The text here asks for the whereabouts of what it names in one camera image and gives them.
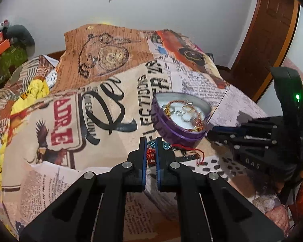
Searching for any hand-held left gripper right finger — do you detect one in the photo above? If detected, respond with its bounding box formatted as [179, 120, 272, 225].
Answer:
[155, 137, 286, 242]

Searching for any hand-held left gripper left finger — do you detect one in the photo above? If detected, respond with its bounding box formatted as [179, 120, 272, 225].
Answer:
[19, 137, 148, 242]

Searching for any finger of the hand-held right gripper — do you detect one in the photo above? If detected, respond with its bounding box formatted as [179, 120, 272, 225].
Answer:
[207, 117, 279, 138]
[207, 132, 278, 154]

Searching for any red bead bracelet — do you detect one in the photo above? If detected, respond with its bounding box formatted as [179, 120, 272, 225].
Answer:
[146, 148, 157, 164]

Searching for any purple heart-shaped tin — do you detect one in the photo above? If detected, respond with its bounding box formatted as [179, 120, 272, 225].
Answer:
[150, 92, 212, 148]

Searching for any pile of mixed jewelry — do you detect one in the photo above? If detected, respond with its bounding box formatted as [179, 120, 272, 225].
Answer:
[163, 100, 208, 133]

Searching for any newspaper print blanket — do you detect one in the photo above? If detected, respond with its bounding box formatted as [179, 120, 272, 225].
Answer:
[0, 23, 296, 242]

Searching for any brown wooden door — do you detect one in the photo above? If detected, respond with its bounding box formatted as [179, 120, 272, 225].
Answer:
[228, 0, 300, 92]

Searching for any striped patchwork quilt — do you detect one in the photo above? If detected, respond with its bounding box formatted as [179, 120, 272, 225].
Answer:
[0, 54, 60, 121]

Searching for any blue bead bracelet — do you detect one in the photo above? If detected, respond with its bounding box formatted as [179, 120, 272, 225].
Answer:
[147, 140, 171, 150]

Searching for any red cord bracelet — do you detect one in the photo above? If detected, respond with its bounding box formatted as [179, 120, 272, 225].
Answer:
[170, 143, 205, 166]

